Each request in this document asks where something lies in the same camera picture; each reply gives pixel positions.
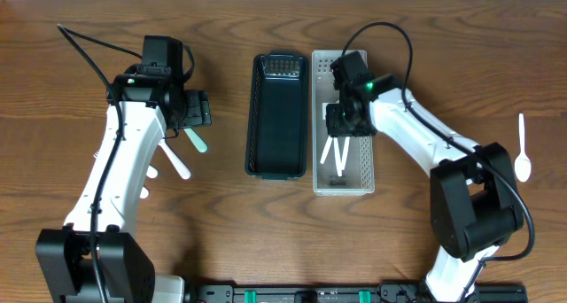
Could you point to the clear perforated plastic basket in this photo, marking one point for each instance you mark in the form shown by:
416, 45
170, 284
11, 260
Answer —
358, 177

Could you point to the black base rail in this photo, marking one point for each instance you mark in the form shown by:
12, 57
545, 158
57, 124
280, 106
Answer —
386, 292

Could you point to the black plastic basket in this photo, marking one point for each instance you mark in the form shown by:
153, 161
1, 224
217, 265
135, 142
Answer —
276, 147

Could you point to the white plastic fork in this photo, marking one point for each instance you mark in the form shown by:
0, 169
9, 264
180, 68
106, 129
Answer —
152, 172
144, 191

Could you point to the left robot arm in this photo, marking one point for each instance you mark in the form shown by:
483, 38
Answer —
94, 257

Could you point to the white plastic spoon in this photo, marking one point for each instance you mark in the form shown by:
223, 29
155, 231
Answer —
345, 152
523, 165
337, 156
326, 149
177, 163

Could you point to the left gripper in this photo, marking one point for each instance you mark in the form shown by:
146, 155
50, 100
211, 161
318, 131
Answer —
197, 109

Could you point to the white label sticker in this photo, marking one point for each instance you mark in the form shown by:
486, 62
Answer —
324, 109

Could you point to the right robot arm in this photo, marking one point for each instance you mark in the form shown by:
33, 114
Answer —
474, 203

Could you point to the teal handled plastic fork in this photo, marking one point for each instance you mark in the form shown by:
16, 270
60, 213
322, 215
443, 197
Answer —
196, 140

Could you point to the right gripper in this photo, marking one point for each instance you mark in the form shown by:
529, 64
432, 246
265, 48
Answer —
347, 128

